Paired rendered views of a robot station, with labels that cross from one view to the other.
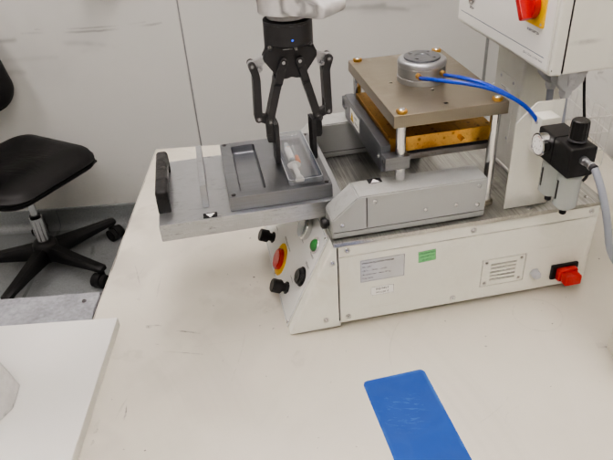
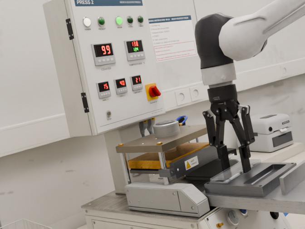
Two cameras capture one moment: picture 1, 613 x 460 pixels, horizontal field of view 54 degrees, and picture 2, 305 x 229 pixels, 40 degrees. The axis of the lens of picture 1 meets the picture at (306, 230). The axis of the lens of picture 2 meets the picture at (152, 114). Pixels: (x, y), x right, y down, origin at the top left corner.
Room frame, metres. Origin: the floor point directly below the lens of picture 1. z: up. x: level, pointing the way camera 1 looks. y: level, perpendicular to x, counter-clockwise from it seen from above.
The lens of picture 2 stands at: (1.77, 0.75, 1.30)
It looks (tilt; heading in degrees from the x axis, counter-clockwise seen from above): 6 degrees down; 231
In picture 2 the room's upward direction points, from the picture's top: 11 degrees counter-clockwise
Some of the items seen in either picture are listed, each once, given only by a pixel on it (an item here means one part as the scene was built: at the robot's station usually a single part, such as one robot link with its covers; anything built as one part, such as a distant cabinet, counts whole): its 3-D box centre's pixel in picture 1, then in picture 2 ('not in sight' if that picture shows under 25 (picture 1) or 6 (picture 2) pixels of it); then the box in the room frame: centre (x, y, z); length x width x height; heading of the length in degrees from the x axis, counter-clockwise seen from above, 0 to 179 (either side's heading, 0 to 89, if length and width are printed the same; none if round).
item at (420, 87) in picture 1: (442, 95); (165, 141); (0.95, -0.24, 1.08); 0.31 x 0.24 x 0.13; 9
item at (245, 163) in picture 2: (275, 141); (244, 158); (0.93, 0.04, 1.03); 0.03 x 0.01 x 0.07; 9
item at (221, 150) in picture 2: (312, 136); (224, 159); (0.94, -0.02, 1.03); 0.03 x 0.01 x 0.07; 9
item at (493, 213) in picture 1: (433, 173); (169, 192); (0.97, -0.24, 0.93); 0.46 x 0.35 x 0.01; 99
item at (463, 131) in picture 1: (420, 105); (171, 147); (0.96, -0.21, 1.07); 0.22 x 0.17 x 0.10; 9
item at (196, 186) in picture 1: (245, 178); (268, 182); (0.92, 0.10, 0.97); 0.30 x 0.22 x 0.08; 99
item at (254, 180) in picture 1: (273, 168); (251, 177); (0.93, 0.05, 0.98); 0.20 x 0.17 x 0.03; 9
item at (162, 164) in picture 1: (162, 180); not in sight; (0.90, 0.23, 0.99); 0.15 x 0.02 x 0.04; 9
